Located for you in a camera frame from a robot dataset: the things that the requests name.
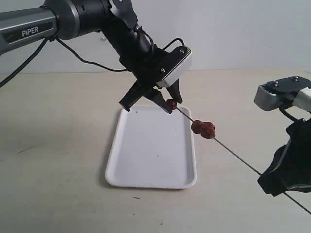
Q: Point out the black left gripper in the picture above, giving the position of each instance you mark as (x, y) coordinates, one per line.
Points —
(147, 76)

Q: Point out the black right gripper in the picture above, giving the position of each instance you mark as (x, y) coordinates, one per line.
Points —
(291, 166)

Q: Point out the red meatball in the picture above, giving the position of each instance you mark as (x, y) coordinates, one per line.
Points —
(197, 126)
(172, 104)
(208, 130)

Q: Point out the thin metal skewer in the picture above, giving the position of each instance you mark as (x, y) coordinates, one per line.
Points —
(247, 164)

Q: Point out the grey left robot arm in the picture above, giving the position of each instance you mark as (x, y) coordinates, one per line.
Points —
(63, 20)

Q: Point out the white rectangular plastic tray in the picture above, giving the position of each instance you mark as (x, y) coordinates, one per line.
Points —
(152, 149)

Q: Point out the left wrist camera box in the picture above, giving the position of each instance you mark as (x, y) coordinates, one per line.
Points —
(177, 66)

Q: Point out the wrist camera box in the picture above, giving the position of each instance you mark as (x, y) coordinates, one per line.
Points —
(286, 92)
(177, 66)

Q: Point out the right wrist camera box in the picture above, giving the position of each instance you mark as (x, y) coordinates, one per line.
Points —
(286, 92)

